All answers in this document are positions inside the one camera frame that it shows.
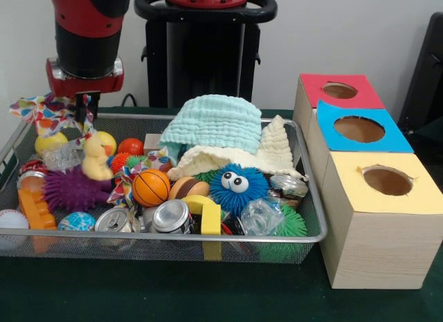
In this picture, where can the orange plastic block toy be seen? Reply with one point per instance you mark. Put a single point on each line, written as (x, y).
(34, 211)

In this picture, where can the globe print ball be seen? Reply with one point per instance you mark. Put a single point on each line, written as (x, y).
(76, 221)

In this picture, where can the silver metal can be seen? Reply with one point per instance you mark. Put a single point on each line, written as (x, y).
(170, 217)

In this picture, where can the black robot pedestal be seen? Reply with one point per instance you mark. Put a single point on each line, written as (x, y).
(201, 59)

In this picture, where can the yellow plush duck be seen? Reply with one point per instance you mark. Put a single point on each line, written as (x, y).
(95, 163)

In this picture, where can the dark green table cloth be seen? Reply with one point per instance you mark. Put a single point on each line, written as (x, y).
(173, 294)

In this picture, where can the purple spiky ball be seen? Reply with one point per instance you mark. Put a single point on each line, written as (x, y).
(73, 190)

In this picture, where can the blue fuzzy ball with eyes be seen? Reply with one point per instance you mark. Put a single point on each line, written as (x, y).
(239, 196)

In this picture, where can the yellow ball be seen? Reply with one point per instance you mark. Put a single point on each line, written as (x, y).
(48, 145)
(109, 140)

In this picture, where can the black chair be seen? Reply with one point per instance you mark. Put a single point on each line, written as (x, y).
(426, 73)

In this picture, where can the yellow plastic block toy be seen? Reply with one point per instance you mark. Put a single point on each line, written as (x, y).
(210, 217)

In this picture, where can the green spiky ball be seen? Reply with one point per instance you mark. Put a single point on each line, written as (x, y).
(291, 225)

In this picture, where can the white baseball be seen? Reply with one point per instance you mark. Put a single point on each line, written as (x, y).
(12, 221)

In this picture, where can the cream yellow waffle cloth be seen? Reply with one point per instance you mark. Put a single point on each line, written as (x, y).
(273, 152)

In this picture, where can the orange red ball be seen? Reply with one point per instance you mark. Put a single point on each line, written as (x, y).
(130, 147)

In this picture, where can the mint green waffle cloth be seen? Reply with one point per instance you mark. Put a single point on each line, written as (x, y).
(218, 124)

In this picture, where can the wooden box with three holes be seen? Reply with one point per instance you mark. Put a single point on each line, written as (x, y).
(381, 246)

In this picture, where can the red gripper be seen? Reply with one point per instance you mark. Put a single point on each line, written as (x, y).
(69, 86)

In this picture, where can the colourful patterned cloth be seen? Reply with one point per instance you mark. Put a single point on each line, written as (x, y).
(45, 118)
(131, 171)

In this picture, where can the small orange basketball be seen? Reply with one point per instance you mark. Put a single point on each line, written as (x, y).
(151, 188)

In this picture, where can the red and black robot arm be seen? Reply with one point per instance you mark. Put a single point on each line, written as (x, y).
(90, 31)

